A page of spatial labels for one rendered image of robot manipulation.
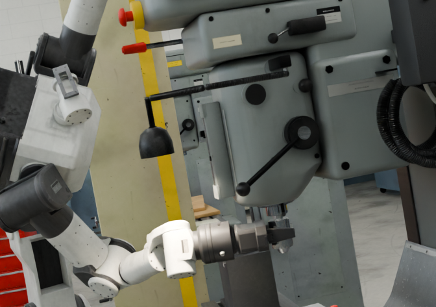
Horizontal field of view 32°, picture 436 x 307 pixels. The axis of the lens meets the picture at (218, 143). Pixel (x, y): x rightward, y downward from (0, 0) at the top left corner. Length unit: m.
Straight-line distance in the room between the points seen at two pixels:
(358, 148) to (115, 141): 1.88
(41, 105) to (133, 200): 1.54
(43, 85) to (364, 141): 0.80
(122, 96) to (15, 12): 7.47
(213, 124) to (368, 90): 0.34
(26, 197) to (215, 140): 0.44
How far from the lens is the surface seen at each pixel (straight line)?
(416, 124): 1.81
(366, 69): 1.62
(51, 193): 1.72
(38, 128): 1.83
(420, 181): 1.85
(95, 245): 1.84
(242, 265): 1.96
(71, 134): 1.84
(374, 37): 1.64
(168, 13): 1.52
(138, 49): 1.71
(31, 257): 2.14
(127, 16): 1.61
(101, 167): 3.33
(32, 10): 10.74
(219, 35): 1.53
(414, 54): 1.39
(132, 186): 3.35
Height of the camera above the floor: 1.54
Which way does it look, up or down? 3 degrees down
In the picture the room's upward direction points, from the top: 10 degrees counter-clockwise
